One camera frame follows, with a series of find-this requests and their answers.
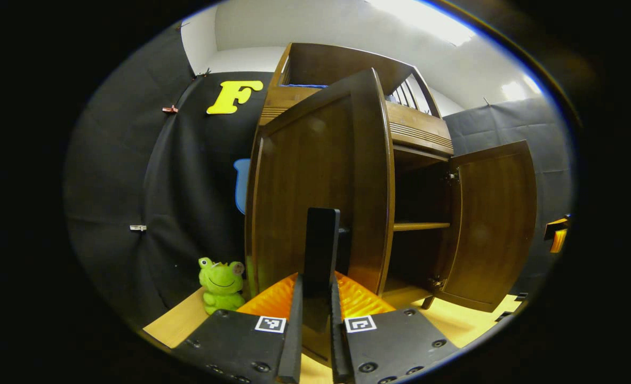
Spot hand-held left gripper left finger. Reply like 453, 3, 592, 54
171, 273, 304, 384

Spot black door handle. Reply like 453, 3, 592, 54
303, 207, 341, 334

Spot wooden inner shelf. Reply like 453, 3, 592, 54
394, 221, 451, 231

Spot black backdrop cloth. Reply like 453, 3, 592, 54
63, 21, 574, 331

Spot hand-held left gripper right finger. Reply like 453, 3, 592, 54
330, 271, 460, 384

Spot wooden double-door shoe cabinet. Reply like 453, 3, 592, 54
245, 43, 538, 313

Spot green frog plush toy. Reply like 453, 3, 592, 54
198, 257, 246, 315

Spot wooden shoe cabinet door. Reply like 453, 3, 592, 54
245, 68, 396, 299
434, 140, 538, 313

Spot small ceiling light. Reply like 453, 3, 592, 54
501, 75, 542, 102

